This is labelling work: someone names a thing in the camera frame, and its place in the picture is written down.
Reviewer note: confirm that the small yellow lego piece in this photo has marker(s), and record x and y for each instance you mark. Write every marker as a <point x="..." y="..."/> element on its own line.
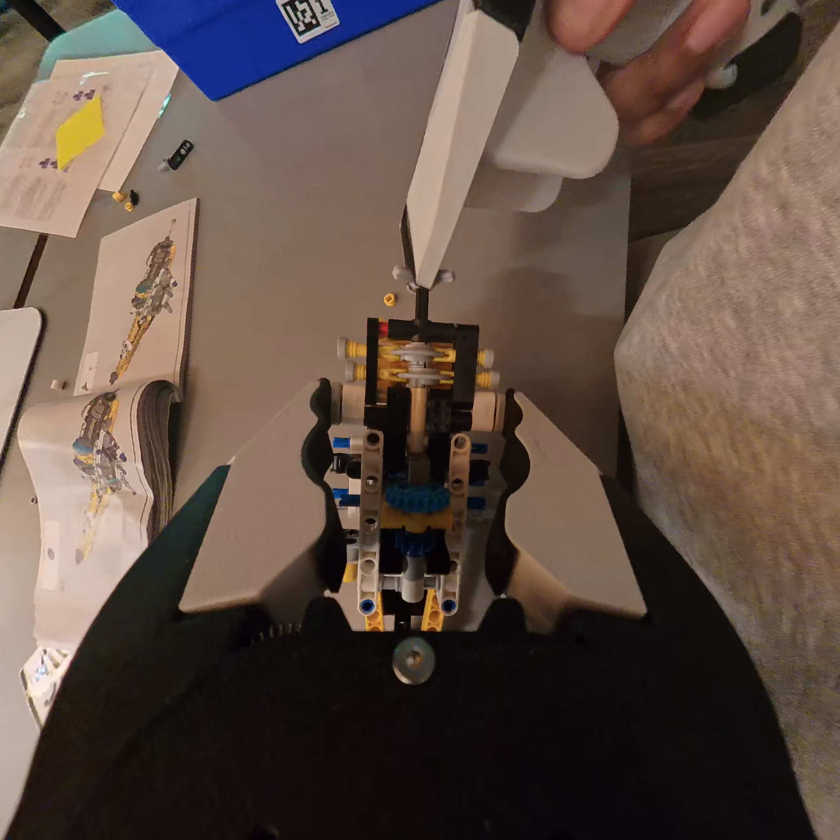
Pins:
<point x="120" y="200"/>

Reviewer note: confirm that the person's right hand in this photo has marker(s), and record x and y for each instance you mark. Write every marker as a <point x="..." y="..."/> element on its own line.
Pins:
<point x="656" y="98"/>

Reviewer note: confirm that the white paper sheet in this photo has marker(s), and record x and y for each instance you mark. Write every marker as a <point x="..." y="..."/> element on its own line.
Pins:
<point x="148" y="98"/>

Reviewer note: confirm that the thick open instruction booklet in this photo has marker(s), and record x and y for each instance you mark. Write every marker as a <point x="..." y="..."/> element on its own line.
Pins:
<point x="79" y="472"/>

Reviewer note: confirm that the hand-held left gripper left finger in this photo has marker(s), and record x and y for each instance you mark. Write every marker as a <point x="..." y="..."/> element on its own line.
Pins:
<point x="262" y="525"/>

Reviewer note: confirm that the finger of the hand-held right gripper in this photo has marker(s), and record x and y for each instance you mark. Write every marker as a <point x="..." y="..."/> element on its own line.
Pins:
<point x="459" y="131"/>

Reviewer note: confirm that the small grey lego connector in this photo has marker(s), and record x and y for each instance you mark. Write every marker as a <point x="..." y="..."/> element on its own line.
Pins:
<point x="403" y="272"/>

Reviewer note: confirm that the yellow black lego assembly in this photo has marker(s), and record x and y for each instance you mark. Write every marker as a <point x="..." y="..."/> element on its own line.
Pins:
<point x="420" y="394"/>

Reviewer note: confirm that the blue plastic bin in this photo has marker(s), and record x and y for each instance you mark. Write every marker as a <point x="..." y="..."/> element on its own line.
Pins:
<point x="216" y="39"/>

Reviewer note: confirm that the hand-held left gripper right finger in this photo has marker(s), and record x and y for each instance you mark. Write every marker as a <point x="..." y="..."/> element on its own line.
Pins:
<point x="564" y="518"/>

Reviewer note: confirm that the black and grey lego piece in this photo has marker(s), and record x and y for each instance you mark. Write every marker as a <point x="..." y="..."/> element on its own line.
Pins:
<point x="178" y="154"/>

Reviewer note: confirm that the leaflet with yellow diamond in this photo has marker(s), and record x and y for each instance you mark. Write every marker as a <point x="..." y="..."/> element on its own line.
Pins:
<point x="39" y="190"/>

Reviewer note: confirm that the thin closed instruction booklet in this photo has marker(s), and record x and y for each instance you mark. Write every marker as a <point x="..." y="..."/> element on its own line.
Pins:
<point x="151" y="295"/>

